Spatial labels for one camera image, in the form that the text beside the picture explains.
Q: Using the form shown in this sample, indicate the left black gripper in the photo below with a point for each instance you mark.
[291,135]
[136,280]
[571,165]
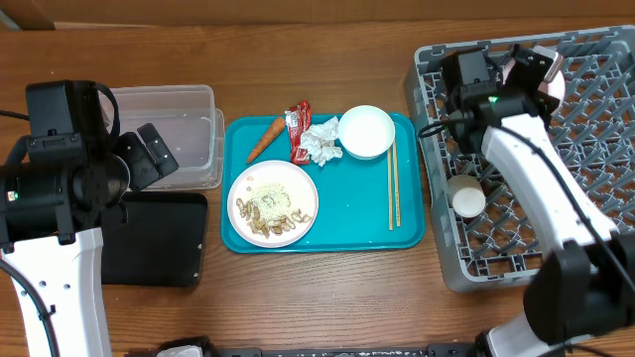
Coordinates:
[146,168]

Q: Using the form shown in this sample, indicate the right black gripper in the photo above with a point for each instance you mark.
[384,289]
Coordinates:
[546,102]

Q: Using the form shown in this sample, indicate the pink and white bowl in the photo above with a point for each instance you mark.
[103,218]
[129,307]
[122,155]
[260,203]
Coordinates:
[556,88]

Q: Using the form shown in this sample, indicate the white cup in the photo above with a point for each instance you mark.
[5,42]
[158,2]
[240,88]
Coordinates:
[466,196]

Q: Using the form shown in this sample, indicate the white plate with food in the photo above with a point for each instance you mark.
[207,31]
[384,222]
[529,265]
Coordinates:
[298,184]

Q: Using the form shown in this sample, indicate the orange carrot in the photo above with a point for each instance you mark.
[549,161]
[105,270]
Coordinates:
[273,132]

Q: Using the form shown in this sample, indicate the red snack wrapper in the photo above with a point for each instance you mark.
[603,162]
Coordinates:
[298,119]

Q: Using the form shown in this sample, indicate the white tissue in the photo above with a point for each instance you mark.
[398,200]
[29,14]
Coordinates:
[319,142]

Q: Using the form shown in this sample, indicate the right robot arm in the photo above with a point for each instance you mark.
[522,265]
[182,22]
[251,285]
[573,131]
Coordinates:
[585,286]

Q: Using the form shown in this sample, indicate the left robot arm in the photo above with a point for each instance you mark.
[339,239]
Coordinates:
[60,185]

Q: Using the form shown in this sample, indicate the grey dishwasher rack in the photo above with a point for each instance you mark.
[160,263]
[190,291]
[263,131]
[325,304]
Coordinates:
[593,132]

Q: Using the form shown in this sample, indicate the clear plastic storage bin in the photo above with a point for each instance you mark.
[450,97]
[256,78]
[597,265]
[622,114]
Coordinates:
[190,124]

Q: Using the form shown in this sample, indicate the black plastic tray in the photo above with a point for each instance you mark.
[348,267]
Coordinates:
[161,244]

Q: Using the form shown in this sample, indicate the brown peanut shells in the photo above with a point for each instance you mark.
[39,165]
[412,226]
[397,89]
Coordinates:
[286,223]

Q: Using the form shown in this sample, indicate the pile of white rice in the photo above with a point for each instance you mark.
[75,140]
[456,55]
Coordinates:
[272,201]

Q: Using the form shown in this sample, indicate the teal plastic serving tray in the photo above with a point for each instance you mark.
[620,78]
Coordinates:
[352,213]

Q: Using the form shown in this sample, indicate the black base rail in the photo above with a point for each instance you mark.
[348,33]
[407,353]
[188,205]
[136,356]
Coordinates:
[452,349]

